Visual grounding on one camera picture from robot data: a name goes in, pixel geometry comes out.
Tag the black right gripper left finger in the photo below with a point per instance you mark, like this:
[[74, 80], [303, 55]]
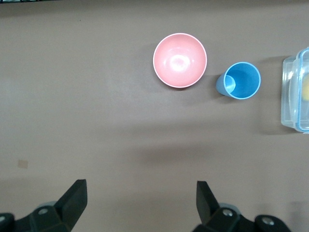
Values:
[[70, 205]]

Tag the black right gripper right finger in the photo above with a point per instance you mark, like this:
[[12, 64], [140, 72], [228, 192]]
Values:
[[210, 205]]

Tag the blue cup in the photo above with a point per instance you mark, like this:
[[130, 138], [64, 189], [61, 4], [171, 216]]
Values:
[[241, 80]]

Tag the clear blue-rimmed plastic container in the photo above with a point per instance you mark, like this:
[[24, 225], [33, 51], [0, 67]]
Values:
[[293, 91]]

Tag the brown tape patch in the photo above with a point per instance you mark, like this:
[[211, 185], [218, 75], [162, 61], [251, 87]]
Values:
[[23, 163]]

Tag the pink bowl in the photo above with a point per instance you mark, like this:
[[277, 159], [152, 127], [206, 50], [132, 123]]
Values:
[[179, 60]]

